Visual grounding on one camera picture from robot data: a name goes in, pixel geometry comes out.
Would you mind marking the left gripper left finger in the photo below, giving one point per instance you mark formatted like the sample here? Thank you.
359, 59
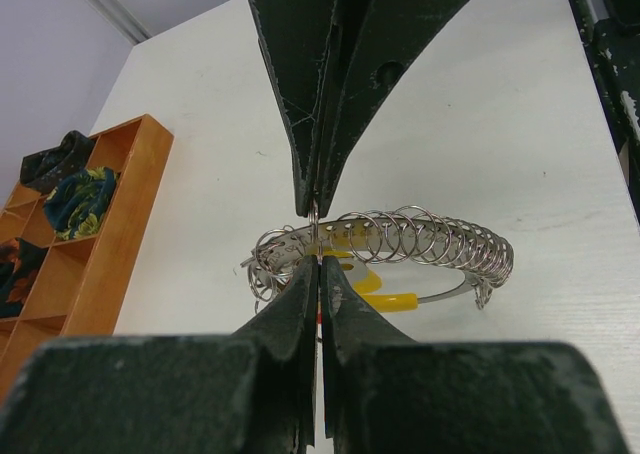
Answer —
252, 391

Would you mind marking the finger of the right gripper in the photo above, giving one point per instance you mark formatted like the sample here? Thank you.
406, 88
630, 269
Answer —
375, 44
293, 38

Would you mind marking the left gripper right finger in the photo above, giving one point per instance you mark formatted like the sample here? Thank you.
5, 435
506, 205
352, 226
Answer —
387, 393

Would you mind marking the yellow tag key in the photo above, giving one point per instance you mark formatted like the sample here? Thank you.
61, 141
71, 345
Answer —
362, 279

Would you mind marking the wooden compartment tray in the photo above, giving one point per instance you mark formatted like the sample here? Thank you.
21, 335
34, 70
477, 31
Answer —
81, 284

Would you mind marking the rolled black orange sock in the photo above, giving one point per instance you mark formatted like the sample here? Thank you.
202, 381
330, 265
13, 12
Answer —
20, 265

